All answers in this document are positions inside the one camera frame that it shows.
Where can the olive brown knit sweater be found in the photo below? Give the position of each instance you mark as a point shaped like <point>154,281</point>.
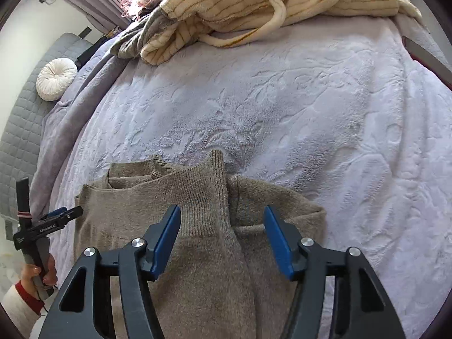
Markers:
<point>212,254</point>

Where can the grey crumpled cloth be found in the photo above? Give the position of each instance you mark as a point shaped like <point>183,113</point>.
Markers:
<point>141,39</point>

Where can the round white pleated cushion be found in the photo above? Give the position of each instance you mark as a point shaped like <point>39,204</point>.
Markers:
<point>56,79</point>

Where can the person's left hand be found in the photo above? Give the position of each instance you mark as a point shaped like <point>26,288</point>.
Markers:
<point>30,273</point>

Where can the grey quilted headboard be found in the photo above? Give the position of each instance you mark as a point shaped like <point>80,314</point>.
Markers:
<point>21,130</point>

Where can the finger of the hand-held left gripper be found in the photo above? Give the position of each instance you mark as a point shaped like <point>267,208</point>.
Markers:
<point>72,214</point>
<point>53,214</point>

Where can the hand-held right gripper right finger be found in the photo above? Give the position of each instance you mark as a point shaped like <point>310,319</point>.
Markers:
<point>280,243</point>

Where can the black rectangular object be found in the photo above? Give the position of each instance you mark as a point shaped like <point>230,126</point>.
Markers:
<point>84,51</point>

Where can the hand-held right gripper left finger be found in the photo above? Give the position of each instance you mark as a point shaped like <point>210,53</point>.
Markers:
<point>164,243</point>

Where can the cream striped fleece garment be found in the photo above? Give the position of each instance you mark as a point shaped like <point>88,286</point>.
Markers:
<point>265,3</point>

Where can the person's left forearm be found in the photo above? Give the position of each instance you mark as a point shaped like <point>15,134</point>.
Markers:
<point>19,303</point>

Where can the lavender embossed blanket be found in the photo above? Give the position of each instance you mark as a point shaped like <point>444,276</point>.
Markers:
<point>300,130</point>

